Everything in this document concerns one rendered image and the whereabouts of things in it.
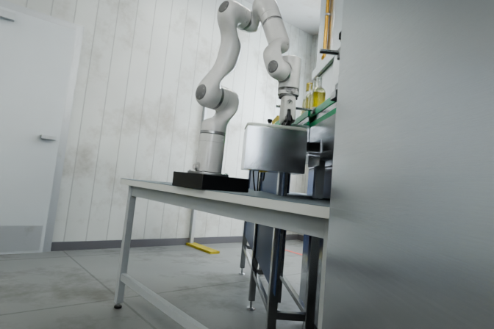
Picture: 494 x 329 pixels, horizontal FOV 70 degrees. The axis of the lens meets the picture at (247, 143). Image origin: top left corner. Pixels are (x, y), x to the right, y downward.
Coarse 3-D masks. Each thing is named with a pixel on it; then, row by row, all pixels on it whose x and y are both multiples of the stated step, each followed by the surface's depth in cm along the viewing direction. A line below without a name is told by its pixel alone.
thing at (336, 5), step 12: (324, 0) 229; (336, 0) 202; (324, 12) 226; (336, 12) 200; (324, 24) 223; (336, 24) 198; (336, 36) 195; (336, 48) 186; (324, 60) 206; (312, 72) 232; (324, 72) 212; (324, 84) 209; (312, 168) 217; (312, 180) 213; (324, 180) 190; (324, 192) 188
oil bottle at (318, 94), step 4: (316, 88) 161; (320, 88) 162; (312, 92) 163; (316, 92) 161; (320, 92) 161; (324, 92) 161; (312, 96) 162; (316, 96) 161; (320, 96) 161; (324, 96) 161; (312, 100) 161; (316, 100) 161; (320, 100) 161; (324, 100) 161; (312, 104) 161; (316, 104) 160
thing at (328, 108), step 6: (324, 102) 136; (330, 102) 129; (336, 102) 123; (318, 108) 144; (324, 108) 136; (330, 108) 129; (336, 108) 121; (312, 114) 153; (318, 114) 144; (324, 114) 136; (330, 114) 127; (312, 120) 153; (318, 120) 142
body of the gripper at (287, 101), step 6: (282, 96) 136; (288, 96) 134; (294, 96) 135; (282, 102) 136; (288, 102) 134; (294, 102) 134; (282, 108) 135; (288, 108) 133; (294, 108) 133; (282, 114) 134; (294, 114) 133; (282, 120) 135; (294, 120) 133
